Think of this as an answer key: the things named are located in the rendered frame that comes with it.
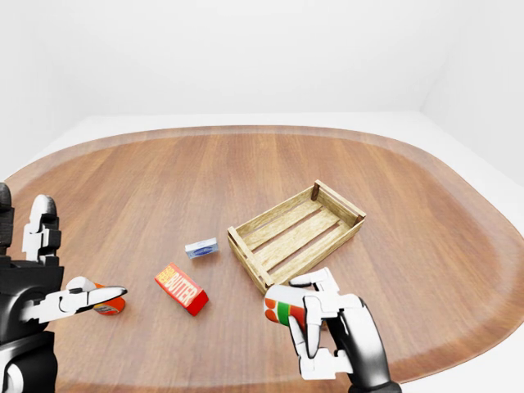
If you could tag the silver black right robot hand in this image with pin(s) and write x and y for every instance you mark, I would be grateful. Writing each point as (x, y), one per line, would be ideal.
(360, 335)

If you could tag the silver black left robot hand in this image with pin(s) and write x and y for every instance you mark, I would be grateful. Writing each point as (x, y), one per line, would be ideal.
(28, 294)

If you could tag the tomato sauce can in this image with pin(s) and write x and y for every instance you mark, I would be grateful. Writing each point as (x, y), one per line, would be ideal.
(282, 305)

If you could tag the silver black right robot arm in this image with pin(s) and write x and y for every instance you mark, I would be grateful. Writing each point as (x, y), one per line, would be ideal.
(374, 388)

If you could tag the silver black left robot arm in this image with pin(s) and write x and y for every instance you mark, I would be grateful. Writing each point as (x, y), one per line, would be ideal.
(28, 364)

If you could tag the wooden slat tray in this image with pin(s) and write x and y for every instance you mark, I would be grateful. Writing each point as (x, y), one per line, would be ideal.
(294, 237)

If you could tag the orange can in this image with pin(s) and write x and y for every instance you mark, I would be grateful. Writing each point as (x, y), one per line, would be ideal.
(112, 308)

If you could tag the red butter box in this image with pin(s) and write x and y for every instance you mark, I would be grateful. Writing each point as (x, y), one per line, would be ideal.
(182, 290)

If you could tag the small blue white box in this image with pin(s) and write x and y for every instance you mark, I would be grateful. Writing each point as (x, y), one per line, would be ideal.
(201, 248)

